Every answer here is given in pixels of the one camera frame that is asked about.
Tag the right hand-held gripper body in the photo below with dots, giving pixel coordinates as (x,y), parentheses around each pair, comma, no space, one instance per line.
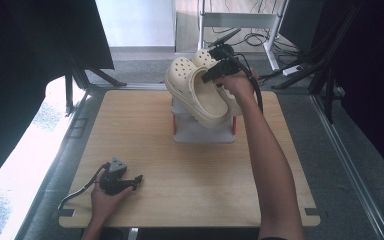
(226,60)

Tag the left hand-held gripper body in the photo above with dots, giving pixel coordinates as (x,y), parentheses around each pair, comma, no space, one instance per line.
(111,181)

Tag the cream foam clog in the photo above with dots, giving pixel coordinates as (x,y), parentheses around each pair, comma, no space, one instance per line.
(202,58)
(210,100)

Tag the grey two-tier shoe rack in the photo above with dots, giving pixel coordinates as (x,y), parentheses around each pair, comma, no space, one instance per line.
(203,134)

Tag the person's left hand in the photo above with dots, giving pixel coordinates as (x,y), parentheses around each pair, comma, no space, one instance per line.
(105,205)

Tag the person's right hand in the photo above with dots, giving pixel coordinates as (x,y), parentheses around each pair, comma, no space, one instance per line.
(237,86)

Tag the white power strip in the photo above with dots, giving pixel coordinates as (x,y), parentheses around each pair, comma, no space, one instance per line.
(291,70)

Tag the black metal stand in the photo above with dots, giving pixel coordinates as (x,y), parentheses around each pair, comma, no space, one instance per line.
(80,78)
(326,63)

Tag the black curtain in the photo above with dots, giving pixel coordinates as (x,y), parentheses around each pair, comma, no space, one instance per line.
(23,66)
(370,66)

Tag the white metal desk frame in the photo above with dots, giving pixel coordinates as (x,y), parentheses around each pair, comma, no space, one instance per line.
(246,20)

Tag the aluminium floor rail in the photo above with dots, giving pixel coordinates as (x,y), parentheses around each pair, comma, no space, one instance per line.
(346,166)
(51,156)

